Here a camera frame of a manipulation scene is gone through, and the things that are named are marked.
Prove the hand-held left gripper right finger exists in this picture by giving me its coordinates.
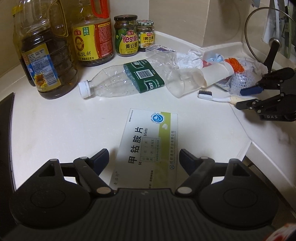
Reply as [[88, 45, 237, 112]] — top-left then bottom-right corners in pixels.
[[174, 149, 251, 196]]

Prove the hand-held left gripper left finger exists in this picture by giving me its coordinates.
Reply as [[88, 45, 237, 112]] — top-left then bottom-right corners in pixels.
[[35, 149, 117, 197]]

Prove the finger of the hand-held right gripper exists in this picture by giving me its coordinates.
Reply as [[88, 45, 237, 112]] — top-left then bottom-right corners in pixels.
[[236, 93, 286, 114], [240, 67, 295, 96]]

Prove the orange foam net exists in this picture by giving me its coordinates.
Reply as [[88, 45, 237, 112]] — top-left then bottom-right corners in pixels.
[[223, 58, 242, 75]]

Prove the white green medicine box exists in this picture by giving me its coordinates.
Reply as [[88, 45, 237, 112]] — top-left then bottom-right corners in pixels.
[[109, 108, 179, 194]]

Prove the white foam net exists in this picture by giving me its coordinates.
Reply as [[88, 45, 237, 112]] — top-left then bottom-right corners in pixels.
[[228, 70, 255, 95]]

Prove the white plastic bag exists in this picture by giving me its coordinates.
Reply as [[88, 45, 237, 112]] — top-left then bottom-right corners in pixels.
[[238, 57, 269, 75]]

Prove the white toothbrush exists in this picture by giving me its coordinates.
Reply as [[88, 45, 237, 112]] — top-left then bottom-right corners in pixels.
[[198, 90, 239, 105]]

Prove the white paper cup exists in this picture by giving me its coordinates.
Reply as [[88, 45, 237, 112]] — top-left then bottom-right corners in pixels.
[[201, 62, 235, 88]]

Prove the glass pot lid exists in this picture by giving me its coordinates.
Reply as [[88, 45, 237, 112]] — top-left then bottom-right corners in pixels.
[[245, 7, 296, 74]]

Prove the blue crumpled plastic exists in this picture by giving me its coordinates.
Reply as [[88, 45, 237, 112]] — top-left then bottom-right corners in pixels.
[[206, 53, 224, 63]]

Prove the clear plastic cup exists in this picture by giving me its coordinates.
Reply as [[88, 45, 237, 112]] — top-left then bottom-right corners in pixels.
[[166, 67, 208, 99]]

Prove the crumpled white paper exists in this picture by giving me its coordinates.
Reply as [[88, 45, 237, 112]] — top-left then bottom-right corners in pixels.
[[176, 49, 205, 69]]

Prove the clear bottle green label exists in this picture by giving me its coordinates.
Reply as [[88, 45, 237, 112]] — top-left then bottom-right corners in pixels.
[[78, 58, 167, 99]]

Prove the black stove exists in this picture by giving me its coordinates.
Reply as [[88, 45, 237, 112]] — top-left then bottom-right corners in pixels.
[[0, 92, 16, 186]]

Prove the dark sauce bottle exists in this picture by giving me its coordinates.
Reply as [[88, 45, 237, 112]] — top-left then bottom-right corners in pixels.
[[12, 6, 37, 88]]

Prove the large oil bottle blue label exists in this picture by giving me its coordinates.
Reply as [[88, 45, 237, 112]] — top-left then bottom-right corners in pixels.
[[17, 0, 79, 100]]

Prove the sauce jar checkered lid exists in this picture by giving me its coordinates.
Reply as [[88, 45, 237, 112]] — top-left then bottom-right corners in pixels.
[[136, 20, 155, 48]]

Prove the sauce jar black lid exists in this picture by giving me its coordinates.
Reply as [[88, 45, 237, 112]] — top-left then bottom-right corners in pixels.
[[114, 15, 139, 57]]

